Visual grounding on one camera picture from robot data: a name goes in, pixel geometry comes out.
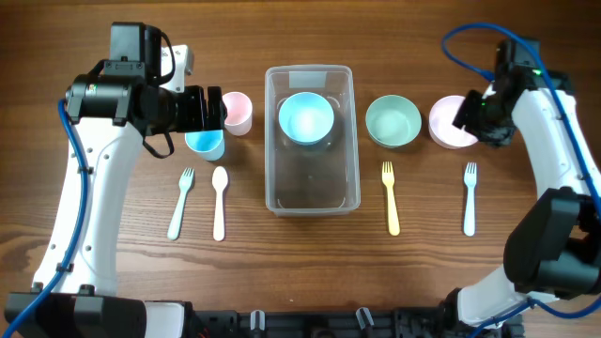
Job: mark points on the blue plastic cup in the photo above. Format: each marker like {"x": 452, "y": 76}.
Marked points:
{"x": 209, "y": 145}

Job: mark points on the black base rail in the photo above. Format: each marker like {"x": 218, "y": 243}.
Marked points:
{"x": 399, "y": 323}

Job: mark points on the yellow plastic fork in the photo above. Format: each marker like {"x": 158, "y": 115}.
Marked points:
{"x": 387, "y": 177}

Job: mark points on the light blue plastic fork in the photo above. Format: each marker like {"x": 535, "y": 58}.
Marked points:
{"x": 470, "y": 181}

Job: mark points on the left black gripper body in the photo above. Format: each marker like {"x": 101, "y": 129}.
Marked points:
{"x": 196, "y": 109}

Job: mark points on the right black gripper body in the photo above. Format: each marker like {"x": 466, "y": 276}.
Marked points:
{"x": 470, "y": 111}

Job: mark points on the green plastic bowl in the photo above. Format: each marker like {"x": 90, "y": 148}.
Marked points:
{"x": 393, "y": 121}

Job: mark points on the blue plastic bowl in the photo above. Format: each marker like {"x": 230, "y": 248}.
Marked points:
{"x": 306, "y": 118}

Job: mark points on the clear plastic container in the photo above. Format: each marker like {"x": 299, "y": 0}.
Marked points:
{"x": 321, "y": 179}

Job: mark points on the pink plastic cup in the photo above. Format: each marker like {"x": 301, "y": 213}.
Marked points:
{"x": 239, "y": 113}

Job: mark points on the cream plastic spoon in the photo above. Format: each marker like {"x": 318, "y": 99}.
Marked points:
{"x": 219, "y": 183}

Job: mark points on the pink plastic bowl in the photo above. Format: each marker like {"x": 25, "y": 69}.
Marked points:
{"x": 440, "y": 124}

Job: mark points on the mint green plastic fork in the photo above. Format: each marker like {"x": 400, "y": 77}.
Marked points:
{"x": 185, "y": 184}

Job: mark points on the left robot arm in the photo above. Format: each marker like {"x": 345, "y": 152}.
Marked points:
{"x": 108, "y": 113}

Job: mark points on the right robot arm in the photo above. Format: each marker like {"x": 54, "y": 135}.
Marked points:
{"x": 554, "y": 252}

